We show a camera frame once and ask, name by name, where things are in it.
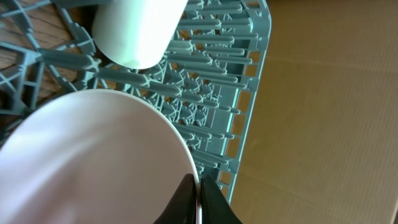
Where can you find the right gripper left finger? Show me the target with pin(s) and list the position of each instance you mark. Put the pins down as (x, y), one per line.
(182, 207)

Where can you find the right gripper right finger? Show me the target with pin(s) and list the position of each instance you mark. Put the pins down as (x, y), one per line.
(215, 208)

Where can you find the pink bowl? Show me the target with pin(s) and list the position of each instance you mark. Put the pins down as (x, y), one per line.
(92, 156)

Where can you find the white cup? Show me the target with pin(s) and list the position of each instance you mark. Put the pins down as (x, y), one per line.
(136, 33)

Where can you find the grey dishwasher rack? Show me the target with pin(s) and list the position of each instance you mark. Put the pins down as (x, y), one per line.
(205, 83)

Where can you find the cardboard backdrop wall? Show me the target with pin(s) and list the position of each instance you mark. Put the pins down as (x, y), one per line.
(322, 144)

